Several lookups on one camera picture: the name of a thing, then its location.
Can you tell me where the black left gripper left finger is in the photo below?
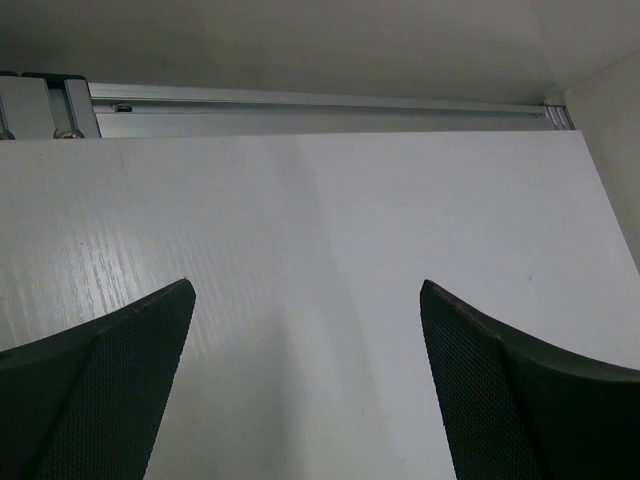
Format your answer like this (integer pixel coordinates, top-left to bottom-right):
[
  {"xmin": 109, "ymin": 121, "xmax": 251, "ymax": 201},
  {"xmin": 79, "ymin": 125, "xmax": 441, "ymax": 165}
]
[{"xmin": 1, "ymin": 279, "xmax": 196, "ymax": 479}]

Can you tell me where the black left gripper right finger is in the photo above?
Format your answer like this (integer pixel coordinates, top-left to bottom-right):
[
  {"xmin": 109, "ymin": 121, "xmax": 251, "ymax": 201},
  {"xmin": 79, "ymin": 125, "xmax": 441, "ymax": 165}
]
[{"xmin": 420, "ymin": 280, "xmax": 639, "ymax": 479}]

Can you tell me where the aluminium frame rail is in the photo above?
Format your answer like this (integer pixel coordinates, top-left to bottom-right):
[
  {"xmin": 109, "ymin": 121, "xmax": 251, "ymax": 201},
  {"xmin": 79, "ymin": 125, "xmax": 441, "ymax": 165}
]
[{"xmin": 1, "ymin": 71, "xmax": 574, "ymax": 140}]

